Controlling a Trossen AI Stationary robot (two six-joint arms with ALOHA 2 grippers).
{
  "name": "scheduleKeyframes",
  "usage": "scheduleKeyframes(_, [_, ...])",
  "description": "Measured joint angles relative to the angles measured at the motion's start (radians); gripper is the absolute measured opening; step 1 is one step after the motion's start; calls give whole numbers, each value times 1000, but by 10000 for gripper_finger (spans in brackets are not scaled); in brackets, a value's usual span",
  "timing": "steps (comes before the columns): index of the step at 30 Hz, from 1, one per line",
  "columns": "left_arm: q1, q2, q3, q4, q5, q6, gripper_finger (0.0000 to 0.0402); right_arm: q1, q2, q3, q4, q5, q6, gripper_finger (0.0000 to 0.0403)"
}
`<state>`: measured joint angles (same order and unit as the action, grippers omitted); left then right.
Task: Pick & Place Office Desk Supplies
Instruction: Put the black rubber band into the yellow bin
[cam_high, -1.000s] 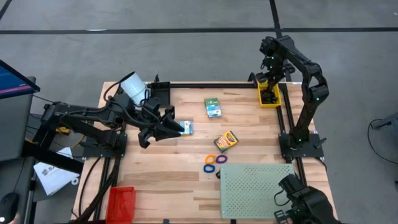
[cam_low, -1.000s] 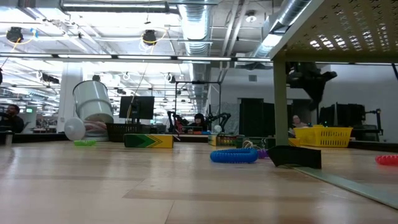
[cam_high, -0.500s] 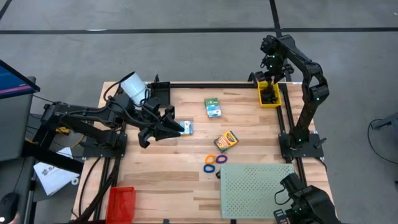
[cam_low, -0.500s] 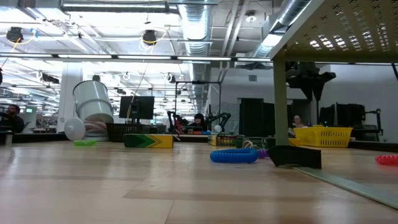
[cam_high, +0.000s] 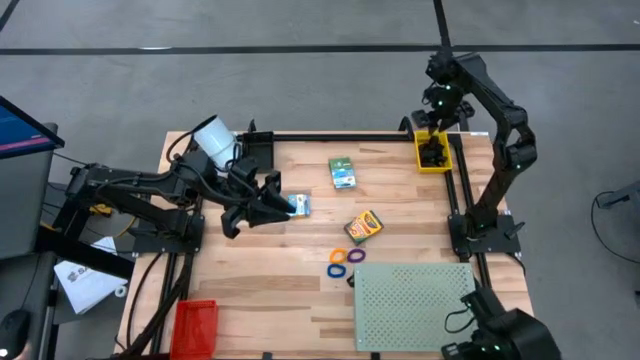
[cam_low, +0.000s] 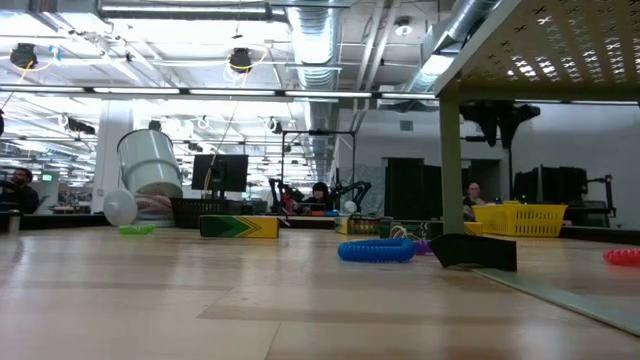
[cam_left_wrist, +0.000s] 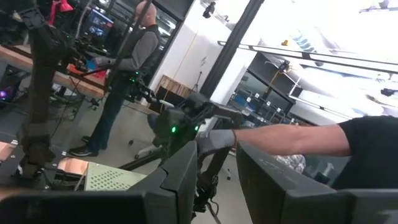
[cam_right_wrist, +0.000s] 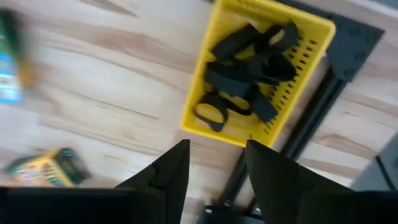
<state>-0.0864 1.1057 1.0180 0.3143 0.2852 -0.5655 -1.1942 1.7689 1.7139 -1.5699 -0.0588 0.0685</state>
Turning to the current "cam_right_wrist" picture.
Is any black band with thin loop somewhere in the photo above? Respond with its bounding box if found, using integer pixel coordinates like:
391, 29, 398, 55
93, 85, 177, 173
192, 86, 279, 133

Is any yellow green Crayola crayon box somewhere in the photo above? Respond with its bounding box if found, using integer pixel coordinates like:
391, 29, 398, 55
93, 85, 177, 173
2, 147, 91, 189
0, 9, 35, 105

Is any black table frame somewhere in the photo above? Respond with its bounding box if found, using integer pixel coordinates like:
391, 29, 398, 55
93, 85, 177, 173
217, 0, 386, 206

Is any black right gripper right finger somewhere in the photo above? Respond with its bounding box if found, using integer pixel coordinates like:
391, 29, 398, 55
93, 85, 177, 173
246, 140, 352, 224

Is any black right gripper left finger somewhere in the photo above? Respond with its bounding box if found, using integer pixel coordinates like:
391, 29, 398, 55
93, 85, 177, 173
115, 139, 191, 224

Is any black floor cable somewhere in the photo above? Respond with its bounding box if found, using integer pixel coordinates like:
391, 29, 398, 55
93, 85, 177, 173
374, 154, 394, 189

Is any yellow plastic basket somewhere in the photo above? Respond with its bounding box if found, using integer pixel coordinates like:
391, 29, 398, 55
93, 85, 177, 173
180, 0, 337, 149

